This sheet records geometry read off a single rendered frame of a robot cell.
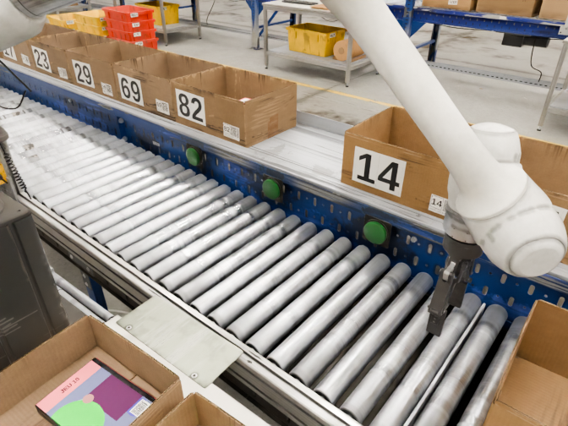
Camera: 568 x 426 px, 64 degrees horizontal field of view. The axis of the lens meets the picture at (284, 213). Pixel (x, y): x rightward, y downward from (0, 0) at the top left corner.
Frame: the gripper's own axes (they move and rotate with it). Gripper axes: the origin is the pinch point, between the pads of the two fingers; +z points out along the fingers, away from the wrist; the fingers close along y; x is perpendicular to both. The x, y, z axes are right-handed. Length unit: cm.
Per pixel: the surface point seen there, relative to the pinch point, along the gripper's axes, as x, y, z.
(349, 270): -30.2, -10.9, 11.5
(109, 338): -52, 49, 4
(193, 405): -26, 48, 3
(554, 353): 20.7, -7.9, 4.9
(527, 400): 19.6, 2.7, 9.6
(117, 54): -204, -55, -13
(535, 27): -96, -451, 14
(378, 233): -27.9, -21.0, 3.6
